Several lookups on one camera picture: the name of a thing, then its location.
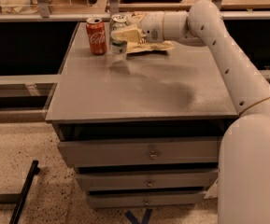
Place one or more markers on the grey drawer cabinet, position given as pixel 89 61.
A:
pixel 161 94

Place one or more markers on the bottom grey drawer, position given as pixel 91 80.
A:
pixel 145 199

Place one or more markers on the black metal floor bar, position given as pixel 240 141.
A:
pixel 18 199

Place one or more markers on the cardboard box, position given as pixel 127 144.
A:
pixel 212 192

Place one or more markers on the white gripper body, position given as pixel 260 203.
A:
pixel 150 27

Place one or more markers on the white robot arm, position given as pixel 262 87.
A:
pixel 244 160

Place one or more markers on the top grey drawer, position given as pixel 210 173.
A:
pixel 123 152

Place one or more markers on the red coke can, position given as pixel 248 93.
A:
pixel 97 35

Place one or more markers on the grey drawer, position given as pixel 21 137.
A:
pixel 145 199
pixel 123 152
pixel 164 179

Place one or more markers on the green white 7up can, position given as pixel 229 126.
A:
pixel 117 21

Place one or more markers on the middle grey drawer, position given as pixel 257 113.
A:
pixel 164 179

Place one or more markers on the brown yellow chip bag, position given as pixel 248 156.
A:
pixel 145 46

